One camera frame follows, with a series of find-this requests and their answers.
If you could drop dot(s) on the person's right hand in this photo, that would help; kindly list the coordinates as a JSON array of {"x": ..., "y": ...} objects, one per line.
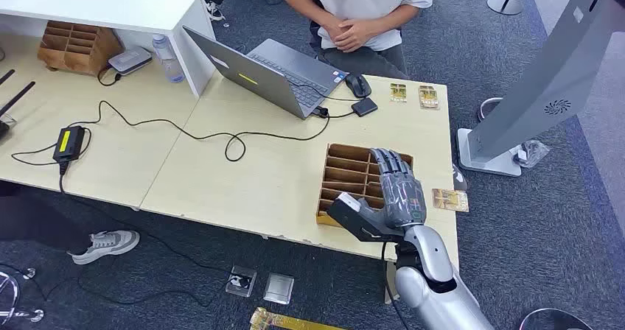
[{"x": 333, "y": 29}]

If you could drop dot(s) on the person's right forearm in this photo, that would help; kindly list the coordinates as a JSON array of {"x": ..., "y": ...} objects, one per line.
[{"x": 305, "y": 10}]

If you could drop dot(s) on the metal floor socket cover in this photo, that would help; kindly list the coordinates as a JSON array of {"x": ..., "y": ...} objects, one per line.
[{"x": 279, "y": 288}]

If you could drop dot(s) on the clear plastic water bottle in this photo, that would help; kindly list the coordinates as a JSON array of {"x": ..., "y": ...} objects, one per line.
[{"x": 167, "y": 59}]

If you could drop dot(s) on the golden strip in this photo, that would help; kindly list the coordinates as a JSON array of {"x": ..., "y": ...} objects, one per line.
[{"x": 288, "y": 322}]

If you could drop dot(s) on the person's dark trouser leg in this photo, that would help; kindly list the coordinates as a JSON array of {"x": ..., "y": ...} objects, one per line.
[{"x": 34, "y": 218}]

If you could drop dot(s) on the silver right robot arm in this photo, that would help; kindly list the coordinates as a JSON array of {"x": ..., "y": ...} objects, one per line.
[{"x": 434, "y": 279}]

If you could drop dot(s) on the person's left forearm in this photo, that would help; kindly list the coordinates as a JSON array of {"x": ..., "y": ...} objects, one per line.
[{"x": 398, "y": 18}]

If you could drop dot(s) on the wooden slotted card organizer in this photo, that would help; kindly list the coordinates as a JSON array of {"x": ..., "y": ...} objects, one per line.
[
  {"x": 78, "y": 47},
  {"x": 347, "y": 174}
]

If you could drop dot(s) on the grey open laptop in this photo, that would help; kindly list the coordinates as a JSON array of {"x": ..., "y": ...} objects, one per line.
[{"x": 273, "y": 76}]

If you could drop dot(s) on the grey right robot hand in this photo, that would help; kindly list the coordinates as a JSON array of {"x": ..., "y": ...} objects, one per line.
[{"x": 403, "y": 196}]

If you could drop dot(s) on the clear plastic bag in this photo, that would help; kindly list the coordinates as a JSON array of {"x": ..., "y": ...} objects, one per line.
[{"x": 532, "y": 153}]

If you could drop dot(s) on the person's left hand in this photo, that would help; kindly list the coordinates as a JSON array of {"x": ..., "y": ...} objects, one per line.
[{"x": 359, "y": 34}]

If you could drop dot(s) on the chrome chair base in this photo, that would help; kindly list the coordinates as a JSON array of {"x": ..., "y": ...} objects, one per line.
[{"x": 14, "y": 298}]

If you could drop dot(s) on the person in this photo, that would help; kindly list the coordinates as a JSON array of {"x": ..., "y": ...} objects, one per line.
[{"x": 364, "y": 1}]

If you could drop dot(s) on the small black external drive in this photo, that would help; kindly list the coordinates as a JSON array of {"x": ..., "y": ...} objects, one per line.
[{"x": 364, "y": 106}]

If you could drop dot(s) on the white raised counter shelf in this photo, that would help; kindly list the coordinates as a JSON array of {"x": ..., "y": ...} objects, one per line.
[{"x": 112, "y": 3}]

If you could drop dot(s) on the golden printed card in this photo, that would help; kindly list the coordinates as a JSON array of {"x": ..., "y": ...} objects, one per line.
[
  {"x": 428, "y": 97},
  {"x": 398, "y": 92},
  {"x": 450, "y": 200}
]

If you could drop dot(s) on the black power adapter yellow label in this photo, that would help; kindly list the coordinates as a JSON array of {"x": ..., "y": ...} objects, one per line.
[{"x": 69, "y": 144}]

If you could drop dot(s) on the black white sneaker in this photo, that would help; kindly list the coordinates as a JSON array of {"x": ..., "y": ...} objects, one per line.
[{"x": 213, "y": 8}]

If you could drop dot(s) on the black computer mouse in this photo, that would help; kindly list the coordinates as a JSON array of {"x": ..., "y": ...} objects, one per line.
[{"x": 358, "y": 85}]

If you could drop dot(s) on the round dark floor base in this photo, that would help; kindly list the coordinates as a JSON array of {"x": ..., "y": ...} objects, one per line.
[{"x": 554, "y": 320}]

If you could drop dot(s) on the grey kiosk stand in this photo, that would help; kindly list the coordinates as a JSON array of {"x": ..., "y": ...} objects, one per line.
[{"x": 542, "y": 79}]

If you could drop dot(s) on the flat grey white device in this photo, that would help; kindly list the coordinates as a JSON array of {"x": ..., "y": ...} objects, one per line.
[{"x": 130, "y": 60}]

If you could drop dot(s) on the black router antennas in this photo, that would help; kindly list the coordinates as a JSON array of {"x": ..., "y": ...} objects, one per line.
[{"x": 12, "y": 101}]

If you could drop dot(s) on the open floor socket box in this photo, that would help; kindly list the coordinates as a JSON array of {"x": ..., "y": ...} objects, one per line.
[{"x": 241, "y": 281}]

